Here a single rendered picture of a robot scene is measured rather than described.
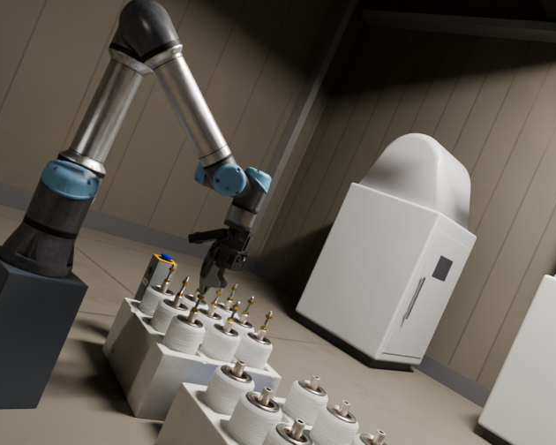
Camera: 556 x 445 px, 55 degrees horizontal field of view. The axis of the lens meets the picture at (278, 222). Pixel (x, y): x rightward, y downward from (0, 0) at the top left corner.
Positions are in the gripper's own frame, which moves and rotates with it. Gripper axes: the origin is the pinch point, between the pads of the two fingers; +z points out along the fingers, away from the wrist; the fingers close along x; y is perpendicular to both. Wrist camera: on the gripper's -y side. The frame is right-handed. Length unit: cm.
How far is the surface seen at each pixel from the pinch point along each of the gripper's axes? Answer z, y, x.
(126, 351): 26.3, -14.4, 1.0
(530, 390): 3, 101, 153
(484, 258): -52, 58, 249
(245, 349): 12.6, 13.2, 14.7
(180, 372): 20.6, 6.5, -5.1
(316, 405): 11.5, 41.1, -0.7
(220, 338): 10.8, 8.6, 5.1
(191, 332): 10.7, 4.1, -3.2
